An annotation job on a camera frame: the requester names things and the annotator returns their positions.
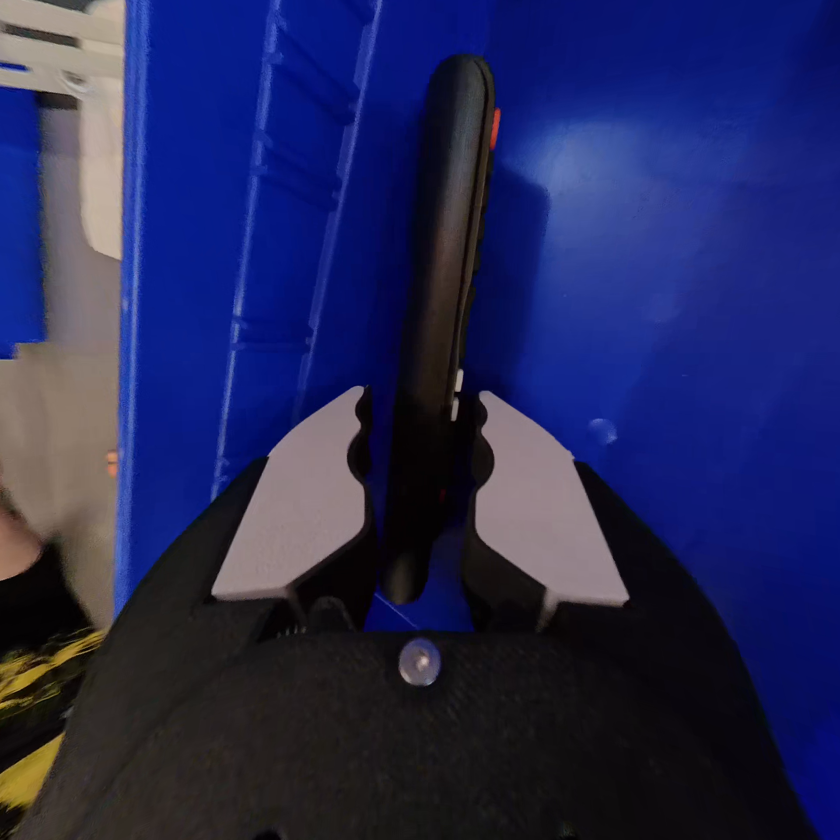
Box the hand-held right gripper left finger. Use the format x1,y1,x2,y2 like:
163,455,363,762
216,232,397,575
210,385,378,632

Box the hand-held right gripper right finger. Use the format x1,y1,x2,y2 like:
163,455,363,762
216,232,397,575
461,390,631,634

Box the blue plastic bin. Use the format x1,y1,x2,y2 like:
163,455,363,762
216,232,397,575
113,0,840,840

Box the black remote control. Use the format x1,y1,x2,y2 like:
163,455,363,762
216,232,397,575
384,54,503,605

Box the person's left forearm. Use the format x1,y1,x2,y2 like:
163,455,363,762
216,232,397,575
0,482,96,651

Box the yellow black patterned pants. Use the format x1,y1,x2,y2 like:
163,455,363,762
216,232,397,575
0,623,109,811

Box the blue panel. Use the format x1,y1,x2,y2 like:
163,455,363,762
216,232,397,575
0,62,48,361

